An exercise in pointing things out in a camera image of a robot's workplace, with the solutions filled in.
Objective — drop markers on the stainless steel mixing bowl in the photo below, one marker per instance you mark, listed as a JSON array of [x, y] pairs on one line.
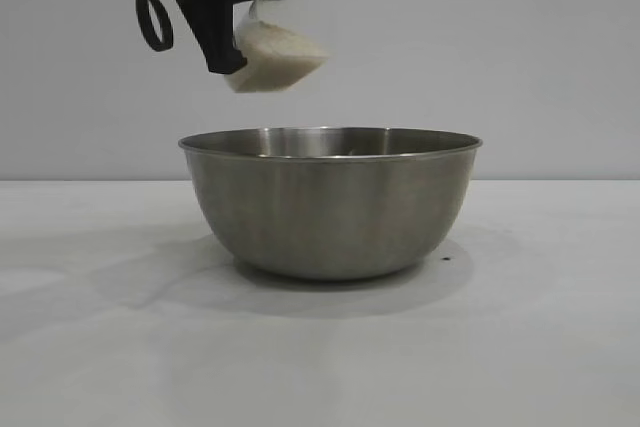
[[325, 207]]

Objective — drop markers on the clear plastic measuring cup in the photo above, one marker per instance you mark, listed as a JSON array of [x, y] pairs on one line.
[[265, 7]]

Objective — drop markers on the white uncooked rice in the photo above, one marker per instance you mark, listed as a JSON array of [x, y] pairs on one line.
[[275, 62]]

